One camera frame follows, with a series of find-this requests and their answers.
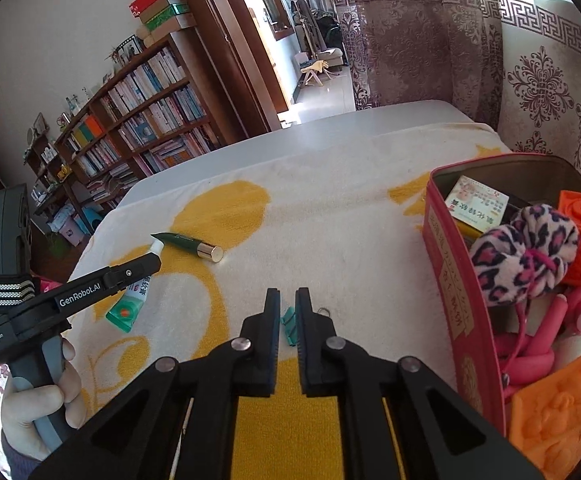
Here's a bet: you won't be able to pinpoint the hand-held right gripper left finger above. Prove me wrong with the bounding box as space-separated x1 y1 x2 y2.
29 287 282 480

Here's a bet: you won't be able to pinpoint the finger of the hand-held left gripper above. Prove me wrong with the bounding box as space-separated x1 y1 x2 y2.
103 253 164 289

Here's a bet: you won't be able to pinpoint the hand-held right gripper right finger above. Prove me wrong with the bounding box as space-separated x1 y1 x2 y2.
295 287 543 480

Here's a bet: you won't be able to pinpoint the teal binder clip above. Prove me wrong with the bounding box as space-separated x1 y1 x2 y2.
280 304 331 347

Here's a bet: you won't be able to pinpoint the green paper packet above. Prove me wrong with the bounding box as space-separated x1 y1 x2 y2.
105 239 165 334

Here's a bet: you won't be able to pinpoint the red tin box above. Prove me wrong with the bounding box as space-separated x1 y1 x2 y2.
422 152 581 442

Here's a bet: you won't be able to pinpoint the green yellow medicine box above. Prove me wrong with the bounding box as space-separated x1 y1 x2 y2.
443 175 510 234

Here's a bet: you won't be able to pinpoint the leopard print plush scrunchie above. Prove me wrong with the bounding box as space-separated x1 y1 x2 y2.
469 203 581 307

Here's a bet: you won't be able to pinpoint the orange ribbed plastic tray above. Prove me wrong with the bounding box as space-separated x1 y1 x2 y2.
507 352 581 480

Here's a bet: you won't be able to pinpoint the person's left forearm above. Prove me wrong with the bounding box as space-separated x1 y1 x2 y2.
0 430 54 480

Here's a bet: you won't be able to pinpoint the person's left hand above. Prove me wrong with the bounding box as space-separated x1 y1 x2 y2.
0 338 84 459

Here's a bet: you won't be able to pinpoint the pink storage bin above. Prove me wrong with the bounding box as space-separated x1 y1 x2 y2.
50 217 84 247

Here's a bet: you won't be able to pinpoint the white yellow printed towel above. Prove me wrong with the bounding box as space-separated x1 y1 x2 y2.
68 125 513 480

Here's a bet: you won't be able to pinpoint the dark wooden shelf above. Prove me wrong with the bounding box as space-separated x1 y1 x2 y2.
23 127 104 241

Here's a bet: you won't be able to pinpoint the rows of books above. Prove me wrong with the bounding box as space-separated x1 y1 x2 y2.
65 47 221 196

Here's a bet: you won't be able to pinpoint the brown wooden bookshelf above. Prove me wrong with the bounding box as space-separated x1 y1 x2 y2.
53 25 237 202

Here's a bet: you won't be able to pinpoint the brown wooden door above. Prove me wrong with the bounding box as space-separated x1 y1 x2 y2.
163 0 296 133

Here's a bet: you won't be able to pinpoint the brown cardboard box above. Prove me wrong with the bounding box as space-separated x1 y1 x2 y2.
143 12 197 43

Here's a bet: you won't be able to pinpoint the small wooden stool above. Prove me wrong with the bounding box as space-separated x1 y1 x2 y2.
299 59 332 87

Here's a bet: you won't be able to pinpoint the wooden coat rack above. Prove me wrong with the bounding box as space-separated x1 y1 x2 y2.
280 0 321 63

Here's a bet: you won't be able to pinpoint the black chair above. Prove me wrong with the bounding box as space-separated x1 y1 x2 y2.
315 10 346 68

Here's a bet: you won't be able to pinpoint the patterned purple curtain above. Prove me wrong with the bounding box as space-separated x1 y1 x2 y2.
330 0 581 201

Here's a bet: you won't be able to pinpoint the picture frame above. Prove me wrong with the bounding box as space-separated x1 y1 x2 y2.
114 35 144 68

